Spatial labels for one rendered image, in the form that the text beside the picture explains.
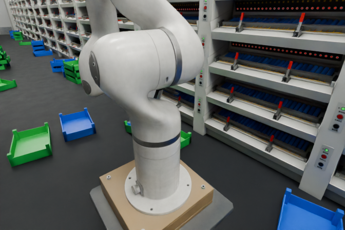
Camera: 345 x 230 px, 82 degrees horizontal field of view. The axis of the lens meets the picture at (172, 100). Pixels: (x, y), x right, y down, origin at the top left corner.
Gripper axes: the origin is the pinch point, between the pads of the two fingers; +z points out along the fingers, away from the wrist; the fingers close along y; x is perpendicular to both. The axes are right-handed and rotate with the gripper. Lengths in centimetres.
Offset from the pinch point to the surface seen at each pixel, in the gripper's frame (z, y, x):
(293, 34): 19, -40, -44
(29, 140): -100, 68, -16
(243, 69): 2, -22, -60
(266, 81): 16, -20, -54
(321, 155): 48, 3, -56
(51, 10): -361, -24, -137
